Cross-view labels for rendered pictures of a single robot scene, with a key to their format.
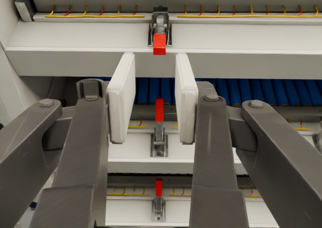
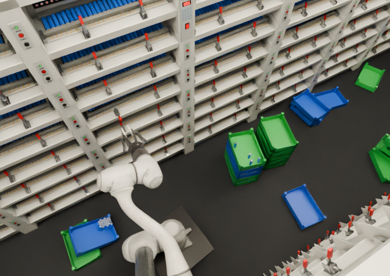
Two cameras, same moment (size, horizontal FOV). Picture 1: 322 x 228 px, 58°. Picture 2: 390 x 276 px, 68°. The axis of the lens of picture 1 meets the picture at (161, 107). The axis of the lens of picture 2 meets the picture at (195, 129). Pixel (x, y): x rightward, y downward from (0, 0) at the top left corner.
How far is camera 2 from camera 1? 1.48 m
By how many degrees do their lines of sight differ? 27
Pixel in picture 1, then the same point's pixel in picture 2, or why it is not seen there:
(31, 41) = (93, 125)
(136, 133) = (116, 129)
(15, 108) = (91, 137)
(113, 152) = (114, 136)
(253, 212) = (153, 133)
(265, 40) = (136, 105)
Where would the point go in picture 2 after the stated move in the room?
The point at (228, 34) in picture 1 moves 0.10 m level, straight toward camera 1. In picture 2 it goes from (129, 106) to (132, 120)
